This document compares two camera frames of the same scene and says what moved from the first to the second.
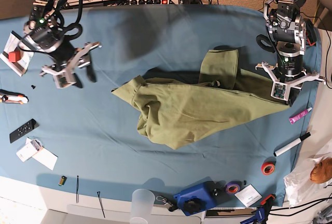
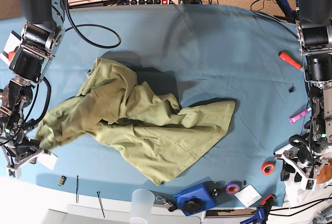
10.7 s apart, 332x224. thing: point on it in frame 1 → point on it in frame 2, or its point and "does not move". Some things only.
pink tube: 294,117 does not move
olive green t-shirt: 180,112 → 162,136
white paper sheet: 45,156 does not move
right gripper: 289,72 → 300,161
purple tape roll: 232,187 does not move
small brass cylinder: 63,180 does not move
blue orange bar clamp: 262,212 does not move
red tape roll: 268,168 does not move
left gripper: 67,58 → 14,160
